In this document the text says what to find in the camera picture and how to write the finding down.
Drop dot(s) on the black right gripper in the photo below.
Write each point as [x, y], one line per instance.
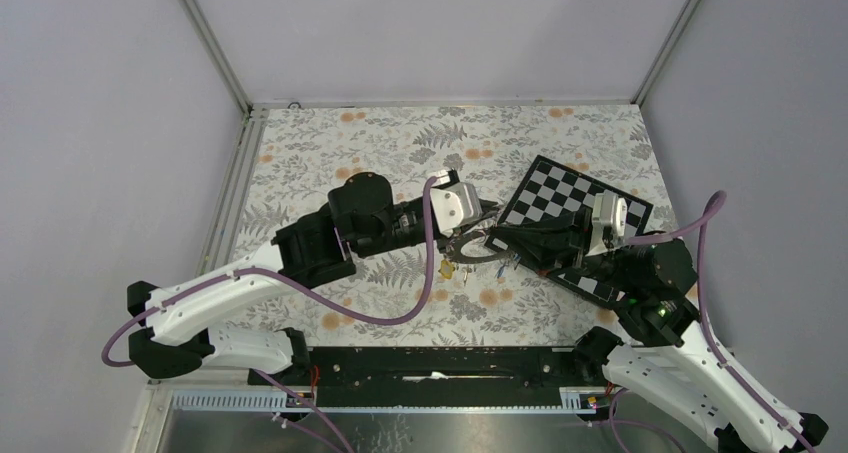
[521, 239]

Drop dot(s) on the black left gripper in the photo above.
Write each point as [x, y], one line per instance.
[487, 209]

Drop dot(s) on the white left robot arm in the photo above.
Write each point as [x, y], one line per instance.
[177, 330]

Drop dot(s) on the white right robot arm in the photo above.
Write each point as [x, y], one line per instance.
[718, 399]

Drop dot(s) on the black white chessboard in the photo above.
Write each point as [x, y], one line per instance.
[544, 191]

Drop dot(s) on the black front rail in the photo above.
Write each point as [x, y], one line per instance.
[543, 365]

